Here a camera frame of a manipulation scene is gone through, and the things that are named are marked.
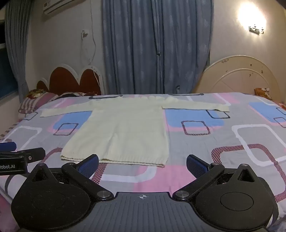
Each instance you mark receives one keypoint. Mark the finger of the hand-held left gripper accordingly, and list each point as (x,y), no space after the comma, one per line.
(7,146)
(33,154)

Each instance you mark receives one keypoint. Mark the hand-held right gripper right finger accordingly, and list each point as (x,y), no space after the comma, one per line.
(196,166)

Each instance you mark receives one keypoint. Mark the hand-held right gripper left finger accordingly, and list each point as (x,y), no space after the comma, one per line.
(89,166)

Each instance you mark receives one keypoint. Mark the cream knitted sweater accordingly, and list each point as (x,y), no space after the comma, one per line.
(125,129)

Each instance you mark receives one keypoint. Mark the patterned pink grey bedsheet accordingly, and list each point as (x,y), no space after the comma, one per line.
(223,138)

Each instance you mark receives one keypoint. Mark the pink striped pillow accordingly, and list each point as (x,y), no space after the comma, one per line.
(38,102)

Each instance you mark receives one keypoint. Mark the floral orange cloth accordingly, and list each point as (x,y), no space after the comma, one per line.
(35,92)

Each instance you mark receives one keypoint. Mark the dark patterned cloth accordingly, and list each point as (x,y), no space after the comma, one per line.
(71,94)

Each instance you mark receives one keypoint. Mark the dark window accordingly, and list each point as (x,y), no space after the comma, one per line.
(6,67)

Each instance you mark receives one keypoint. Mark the red scalloped headboard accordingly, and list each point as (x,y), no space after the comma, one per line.
(67,80)

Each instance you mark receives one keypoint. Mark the cream arched headboard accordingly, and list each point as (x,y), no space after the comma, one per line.
(241,78)

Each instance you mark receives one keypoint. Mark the orange plush cloth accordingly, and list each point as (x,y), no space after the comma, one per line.
(263,92)

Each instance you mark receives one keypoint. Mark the blue-grey window curtain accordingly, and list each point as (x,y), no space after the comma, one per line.
(19,44)

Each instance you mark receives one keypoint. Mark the blue-grey curtain panel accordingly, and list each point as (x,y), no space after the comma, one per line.
(185,44)
(129,49)

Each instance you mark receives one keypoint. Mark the white air conditioner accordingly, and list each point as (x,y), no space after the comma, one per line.
(62,5)

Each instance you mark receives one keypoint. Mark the white wall plug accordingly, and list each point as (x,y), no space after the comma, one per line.
(84,34)

